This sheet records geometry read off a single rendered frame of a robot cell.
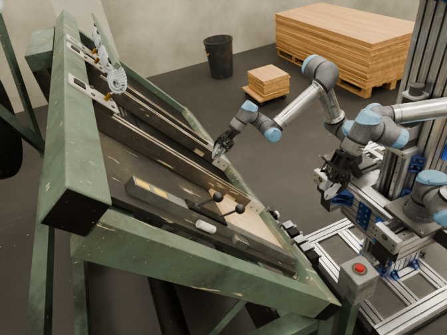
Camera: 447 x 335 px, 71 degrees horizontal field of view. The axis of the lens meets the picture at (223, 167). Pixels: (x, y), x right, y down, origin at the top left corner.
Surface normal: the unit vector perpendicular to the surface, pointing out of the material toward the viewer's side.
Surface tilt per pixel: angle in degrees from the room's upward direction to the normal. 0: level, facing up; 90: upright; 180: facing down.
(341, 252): 0
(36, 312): 0
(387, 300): 0
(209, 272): 90
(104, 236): 90
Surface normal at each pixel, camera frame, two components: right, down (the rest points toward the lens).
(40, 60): 0.39, 0.53
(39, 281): -0.12, -0.78
